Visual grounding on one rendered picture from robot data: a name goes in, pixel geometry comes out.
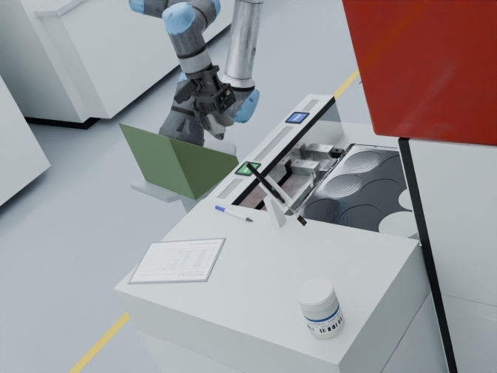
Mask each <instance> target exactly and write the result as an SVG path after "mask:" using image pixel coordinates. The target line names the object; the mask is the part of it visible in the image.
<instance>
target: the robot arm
mask: <svg viewBox="0 0 497 373"><path fill-rule="evenodd" d="M264 1H265V0H235V1H234V11H233V16H232V23H231V32H230V38H229V48H228V53H227V59H226V68H225V72H224V73H223V74H222V75H220V77H219V78H218V76H217V72H218V71H219V70H220V68H219V66H218V65H213V64H212V59H211V57H210V55H209V51H208V49H207V46H206V43H205V40H204V38H203V32H204V31H205V30H206V29H207V28H208V27H209V25H210V24H211V23H213V22H214V21H215V19H216V18H217V16H218V14H219V13H220V8H221V6H220V0H129V6H130V8H131V10H132V11H134V12H136V13H141V14H143V15H144V16H145V15H147V16H152V17H155V18H160V19H163V22H164V24H165V29H166V31H167V33H168V34H169V37H170V40H171V42H172V45H173V47H174V49H175V52H176V55H177V59H178V61H179V63H180V66H181V68H182V71H183V72H182V73H181V74H180V78H179V81H178V82H177V89H176V91H175V96H174V99H173V102H172V107H171V110H170V113H169V115H168V116H167V118H166V120H165V121H164V123H163V125H162V127H160V129H159V133H158V134H159V135H164V136H166V137H170V138H174V139H177V140H180V141H185V142H188V143H190V144H196V145H198V146H202V147H203V145H204V142H205V139H204V130H206V131H207V132H208V133H209V134H211V135H212V136H213V137H215V138H216V139H218V140H221V141H222V140H223V139H224V134H225V132H226V128H225V127H229V126H232V125H233V124H234V122H238V123H242V124H244V123H246V122H248V121H249V119H250V118H251V117H252V115H253V113H254V111H255V109H256V106H257V103H258V101H259V97H260V91H259V90H258V89H255V83H256V82H255V80H254V79H253V78H252V71H253V66H254V58H255V53H256V48H257V40H258V35H259V30H260V21H261V16H262V11H263V3H264Z"/></svg>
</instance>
